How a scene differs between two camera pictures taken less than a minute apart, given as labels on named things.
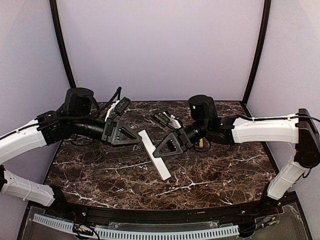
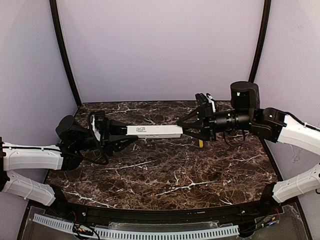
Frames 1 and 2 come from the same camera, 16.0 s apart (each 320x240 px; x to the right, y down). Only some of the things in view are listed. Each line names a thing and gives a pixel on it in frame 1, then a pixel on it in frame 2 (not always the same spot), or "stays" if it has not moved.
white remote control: [158, 161] to [155, 131]
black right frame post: [267, 3] stays
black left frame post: [54, 14] stays
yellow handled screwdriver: [201, 143] stays
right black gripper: [181, 138] to [209, 123]
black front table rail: [174, 215] stays
